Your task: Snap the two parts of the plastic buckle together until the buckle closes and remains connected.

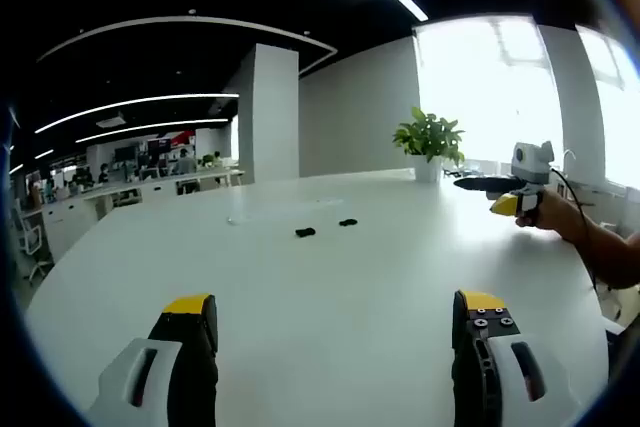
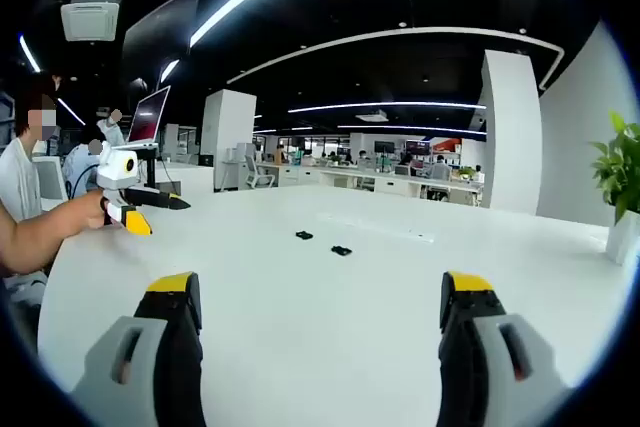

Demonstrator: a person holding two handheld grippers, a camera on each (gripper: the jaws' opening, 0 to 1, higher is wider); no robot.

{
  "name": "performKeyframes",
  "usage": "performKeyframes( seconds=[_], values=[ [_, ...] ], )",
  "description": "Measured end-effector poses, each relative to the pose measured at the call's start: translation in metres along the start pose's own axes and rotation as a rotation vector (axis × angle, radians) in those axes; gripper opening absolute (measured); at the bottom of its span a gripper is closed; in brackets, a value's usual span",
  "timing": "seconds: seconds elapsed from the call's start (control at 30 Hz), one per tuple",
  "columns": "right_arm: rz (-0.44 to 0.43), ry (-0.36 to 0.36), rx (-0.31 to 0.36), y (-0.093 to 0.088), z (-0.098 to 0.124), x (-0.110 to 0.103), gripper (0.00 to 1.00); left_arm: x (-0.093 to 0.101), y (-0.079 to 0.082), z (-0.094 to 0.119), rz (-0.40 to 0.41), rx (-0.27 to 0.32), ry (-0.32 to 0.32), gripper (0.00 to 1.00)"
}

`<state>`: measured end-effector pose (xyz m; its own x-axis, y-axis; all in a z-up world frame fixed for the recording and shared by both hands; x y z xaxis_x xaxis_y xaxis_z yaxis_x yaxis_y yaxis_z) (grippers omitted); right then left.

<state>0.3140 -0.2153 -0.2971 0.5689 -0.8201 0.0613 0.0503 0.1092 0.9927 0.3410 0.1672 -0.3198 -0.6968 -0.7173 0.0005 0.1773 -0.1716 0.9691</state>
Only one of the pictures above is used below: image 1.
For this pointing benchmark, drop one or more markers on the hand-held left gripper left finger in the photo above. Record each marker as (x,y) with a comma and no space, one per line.
(150,377)

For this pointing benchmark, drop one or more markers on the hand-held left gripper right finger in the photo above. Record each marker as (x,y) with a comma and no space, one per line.
(505,377)

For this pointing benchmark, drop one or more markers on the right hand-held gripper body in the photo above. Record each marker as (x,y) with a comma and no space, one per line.
(532,167)

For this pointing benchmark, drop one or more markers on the black plastic buckle part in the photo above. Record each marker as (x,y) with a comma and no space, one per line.
(347,222)
(305,232)

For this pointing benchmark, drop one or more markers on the person's right hand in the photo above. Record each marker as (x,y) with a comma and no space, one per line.
(552,214)

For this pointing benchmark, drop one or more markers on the green plant in white pot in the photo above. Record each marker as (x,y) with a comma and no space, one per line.
(429,142)

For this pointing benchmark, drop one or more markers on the white office chair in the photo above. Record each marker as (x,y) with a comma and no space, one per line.
(31,242)

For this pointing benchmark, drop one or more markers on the long white office desk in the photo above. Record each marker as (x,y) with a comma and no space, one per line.
(130,192)

